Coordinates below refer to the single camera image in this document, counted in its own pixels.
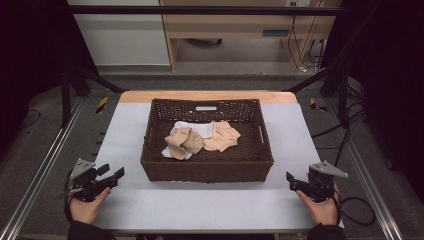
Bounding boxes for flat beige sock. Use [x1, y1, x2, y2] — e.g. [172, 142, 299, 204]
[202, 120, 242, 154]

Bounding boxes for aluminium floor rail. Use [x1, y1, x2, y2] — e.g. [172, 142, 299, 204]
[0, 95, 87, 240]
[324, 97, 405, 240]

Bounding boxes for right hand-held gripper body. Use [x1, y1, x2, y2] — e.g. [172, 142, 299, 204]
[307, 160, 350, 203]

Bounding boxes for black horizontal frame bar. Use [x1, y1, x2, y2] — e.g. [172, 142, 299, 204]
[68, 4, 348, 17]

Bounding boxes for grey table mat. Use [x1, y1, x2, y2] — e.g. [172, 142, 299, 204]
[93, 102, 345, 232]

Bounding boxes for black desk cables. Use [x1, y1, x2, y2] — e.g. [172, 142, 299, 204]
[287, 0, 327, 73]

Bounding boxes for person's left hand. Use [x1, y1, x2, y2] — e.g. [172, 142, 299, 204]
[68, 186, 112, 226]

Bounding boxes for black diagonal frame strut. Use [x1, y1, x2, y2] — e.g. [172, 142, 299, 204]
[282, 64, 338, 94]
[70, 62, 130, 95]

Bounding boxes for folded beige sock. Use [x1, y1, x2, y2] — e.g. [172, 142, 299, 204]
[164, 126, 206, 161]

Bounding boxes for dark brown woven basket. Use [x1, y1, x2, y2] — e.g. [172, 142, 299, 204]
[139, 97, 275, 184]

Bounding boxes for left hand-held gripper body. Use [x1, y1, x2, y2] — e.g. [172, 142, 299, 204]
[68, 158, 108, 203]

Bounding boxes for white cabinet panel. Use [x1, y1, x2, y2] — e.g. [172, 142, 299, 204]
[66, 0, 171, 67]

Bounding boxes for thin black floor cable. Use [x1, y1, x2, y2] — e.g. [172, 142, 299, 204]
[19, 107, 42, 130]

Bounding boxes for black upright frame post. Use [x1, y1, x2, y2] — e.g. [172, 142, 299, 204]
[337, 70, 350, 130]
[60, 62, 73, 128]

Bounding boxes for white sock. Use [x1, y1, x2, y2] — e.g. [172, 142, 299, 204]
[161, 120, 215, 160]

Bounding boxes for light wooden desk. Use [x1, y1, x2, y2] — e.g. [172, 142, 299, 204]
[158, 0, 343, 73]

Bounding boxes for person's right hand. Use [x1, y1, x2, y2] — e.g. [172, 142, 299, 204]
[295, 182, 342, 227]

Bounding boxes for yellow black tape marker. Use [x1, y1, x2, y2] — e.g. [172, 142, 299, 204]
[309, 97, 329, 113]
[95, 96, 110, 115]

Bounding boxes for right hand-held gripper cable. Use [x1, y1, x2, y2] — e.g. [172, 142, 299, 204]
[332, 195, 377, 227]

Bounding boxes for black floor cables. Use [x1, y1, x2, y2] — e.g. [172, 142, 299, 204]
[311, 84, 367, 168]

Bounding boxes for black curtain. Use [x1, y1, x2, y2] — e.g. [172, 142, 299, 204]
[320, 0, 424, 196]
[0, 0, 99, 154]

